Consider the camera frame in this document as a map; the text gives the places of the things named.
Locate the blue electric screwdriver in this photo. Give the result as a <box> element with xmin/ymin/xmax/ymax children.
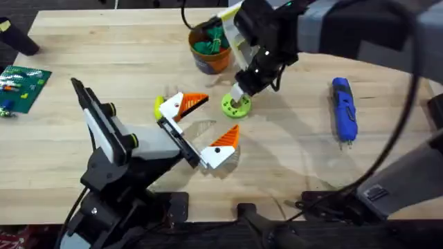
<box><xmin>330</xmin><ymin>76</ymin><xmax>359</xmax><ymax>149</ymax></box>

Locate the green disc with holes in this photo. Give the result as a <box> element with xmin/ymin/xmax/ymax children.
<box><xmin>221</xmin><ymin>92</ymin><xmax>253</xmax><ymax>120</ymax></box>

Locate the orange tub with green toys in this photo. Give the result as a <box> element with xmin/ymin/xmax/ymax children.
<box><xmin>188</xmin><ymin>21</ymin><xmax>233</xmax><ymax>75</ymax></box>

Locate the green board with toy blocks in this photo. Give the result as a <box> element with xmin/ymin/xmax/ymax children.
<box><xmin>0</xmin><ymin>65</ymin><xmax>53</xmax><ymax>118</ymax></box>

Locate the black cylinder with yellow tape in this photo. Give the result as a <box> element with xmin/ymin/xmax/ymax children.
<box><xmin>0</xmin><ymin>16</ymin><xmax>41</xmax><ymax>57</ymax></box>

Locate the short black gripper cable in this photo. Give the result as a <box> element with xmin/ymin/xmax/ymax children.
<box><xmin>271</xmin><ymin>63</ymin><xmax>287</xmax><ymax>93</ymax></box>

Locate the black stand post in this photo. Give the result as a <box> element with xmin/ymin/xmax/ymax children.
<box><xmin>236</xmin><ymin>203</ymin><xmax>312</xmax><ymax>249</ymax></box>

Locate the black cable behind tub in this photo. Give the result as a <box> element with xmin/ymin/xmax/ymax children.
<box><xmin>180</xmin><ymin>0</ymin><xmax>197</xmax><ymax>31</ymax></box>

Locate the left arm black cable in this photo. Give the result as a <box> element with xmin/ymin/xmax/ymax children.
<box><xmin>54</xmin><ymin>185</ymin><xmax>90</xmax><ymax>249</ymax></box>

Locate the long black arm cable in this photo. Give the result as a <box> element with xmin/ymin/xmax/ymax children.
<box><xmin>285</xmin><ymin>41</ymin><xmax>422</xmax><ymax>223</ymax></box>

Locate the black rail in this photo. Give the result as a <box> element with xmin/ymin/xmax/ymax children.
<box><xmin>131</xmin><ymin>192</ymin><xmax>443</xmax><ymax>249</ymax></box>

